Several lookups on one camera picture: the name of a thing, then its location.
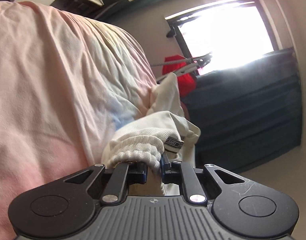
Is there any cream white zip hoodie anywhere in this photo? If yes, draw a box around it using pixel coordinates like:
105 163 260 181
101 73 201 196

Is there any red garment on stand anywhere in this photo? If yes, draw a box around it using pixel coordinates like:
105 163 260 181
163 54 198 98

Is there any teal right curtain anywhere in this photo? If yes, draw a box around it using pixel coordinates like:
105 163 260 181
182 48 303 173

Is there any pastel tie-dye bed sheet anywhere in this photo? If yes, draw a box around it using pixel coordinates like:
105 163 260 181
0 2 156 239

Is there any dark framed window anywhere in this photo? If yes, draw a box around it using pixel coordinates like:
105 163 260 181
165 0 280 76

